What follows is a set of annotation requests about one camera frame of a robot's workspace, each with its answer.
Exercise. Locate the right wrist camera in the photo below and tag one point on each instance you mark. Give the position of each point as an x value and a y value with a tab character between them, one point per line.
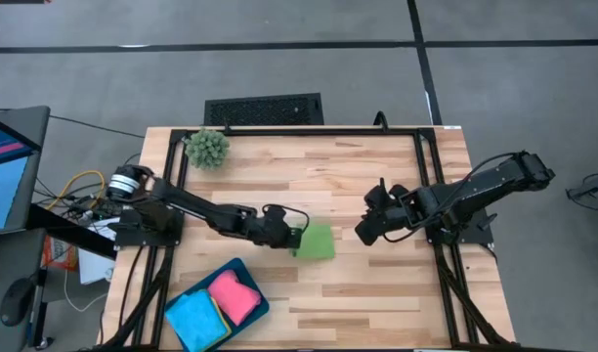
378	195

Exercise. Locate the black computer mouse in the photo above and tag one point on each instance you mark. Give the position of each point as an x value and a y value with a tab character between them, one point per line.
15	303

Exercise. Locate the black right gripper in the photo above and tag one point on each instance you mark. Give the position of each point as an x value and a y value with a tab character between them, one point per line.
394	217

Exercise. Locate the black metal table frame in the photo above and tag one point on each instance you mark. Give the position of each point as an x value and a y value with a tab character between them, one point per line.
328	132

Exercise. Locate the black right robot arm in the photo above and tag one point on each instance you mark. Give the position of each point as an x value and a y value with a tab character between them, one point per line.
489	186

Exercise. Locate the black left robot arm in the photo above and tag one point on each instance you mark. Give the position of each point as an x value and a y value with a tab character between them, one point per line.
196	207

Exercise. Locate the orange packet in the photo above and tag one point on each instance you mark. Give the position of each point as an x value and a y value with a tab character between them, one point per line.
59	254

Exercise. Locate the black desk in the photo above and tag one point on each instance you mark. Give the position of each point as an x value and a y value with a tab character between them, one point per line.
6	259

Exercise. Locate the blue microfiber towel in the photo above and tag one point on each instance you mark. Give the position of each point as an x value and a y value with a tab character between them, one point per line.
196	320

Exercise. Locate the teal plastic tray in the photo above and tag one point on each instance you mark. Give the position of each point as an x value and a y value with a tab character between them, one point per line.
245	323

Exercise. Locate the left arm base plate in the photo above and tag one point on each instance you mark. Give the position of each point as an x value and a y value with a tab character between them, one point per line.
133	237

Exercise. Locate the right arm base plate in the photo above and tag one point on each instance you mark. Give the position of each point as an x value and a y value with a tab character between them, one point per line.
477	232

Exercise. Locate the grey floor stand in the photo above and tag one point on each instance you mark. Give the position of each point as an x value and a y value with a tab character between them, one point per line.
597	190

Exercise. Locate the computer monitor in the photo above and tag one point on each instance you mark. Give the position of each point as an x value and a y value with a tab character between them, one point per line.
6	186

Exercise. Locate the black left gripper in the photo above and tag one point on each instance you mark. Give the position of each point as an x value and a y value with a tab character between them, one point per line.
274	230

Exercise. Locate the small potted green plant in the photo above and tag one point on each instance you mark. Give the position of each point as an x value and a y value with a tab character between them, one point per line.
206	149

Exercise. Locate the green microfiber towel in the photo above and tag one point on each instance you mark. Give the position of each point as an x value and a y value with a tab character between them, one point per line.
318	242

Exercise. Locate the pink microfiber towel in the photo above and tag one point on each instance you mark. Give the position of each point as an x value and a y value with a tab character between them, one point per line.
233	298

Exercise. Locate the white papers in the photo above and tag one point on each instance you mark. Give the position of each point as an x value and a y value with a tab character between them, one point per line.
94	266

